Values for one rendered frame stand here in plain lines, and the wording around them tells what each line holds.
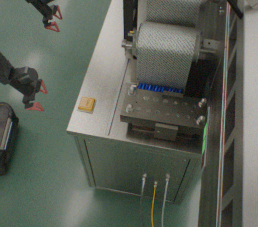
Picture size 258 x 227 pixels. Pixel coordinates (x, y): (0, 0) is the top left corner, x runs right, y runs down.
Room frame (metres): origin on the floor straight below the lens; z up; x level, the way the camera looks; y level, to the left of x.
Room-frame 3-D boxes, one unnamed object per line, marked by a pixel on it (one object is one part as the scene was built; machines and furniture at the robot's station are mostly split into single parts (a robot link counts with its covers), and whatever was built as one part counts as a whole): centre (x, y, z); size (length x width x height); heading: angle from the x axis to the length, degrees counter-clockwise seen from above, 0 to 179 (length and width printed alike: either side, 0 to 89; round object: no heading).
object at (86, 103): (0.90, 0.21, 0.91); 0.07 x 0.07 x 0.02; 79
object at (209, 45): (0.95, -0.34, 1.28); 0.06 x 0.05 x 0.02; 79
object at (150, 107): (0.80, -0.17, 1.00); 0.40 x 0.16 x 0.06; 79
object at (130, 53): (1.05, -0.01, 1.05); 0.06 x 0.05 x 0.31; 79
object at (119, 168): (1.92, -0.28, 0.43); 2.52 x 0.64 x 0.86; 169
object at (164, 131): (0.71, -0.17, 0.96); 0.10 x 0.03 x 0.11; 79
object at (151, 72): (0.93, -0.15, 1.11); 0.23 x 0.01 x 0.18; 79
